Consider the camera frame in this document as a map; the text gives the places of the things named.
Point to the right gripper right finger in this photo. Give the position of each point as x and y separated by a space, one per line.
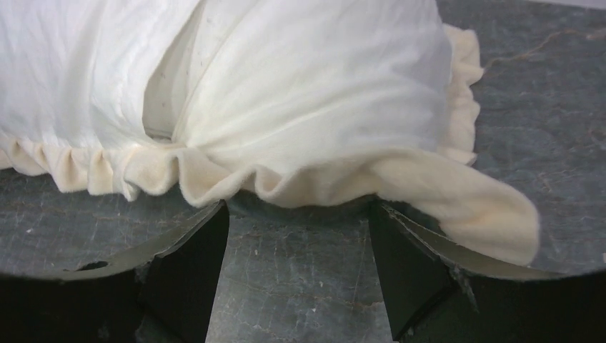
423 302

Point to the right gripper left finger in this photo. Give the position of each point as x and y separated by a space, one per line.
181 281

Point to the grey pillowcase with cream ruffle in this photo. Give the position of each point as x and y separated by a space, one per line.
303 103

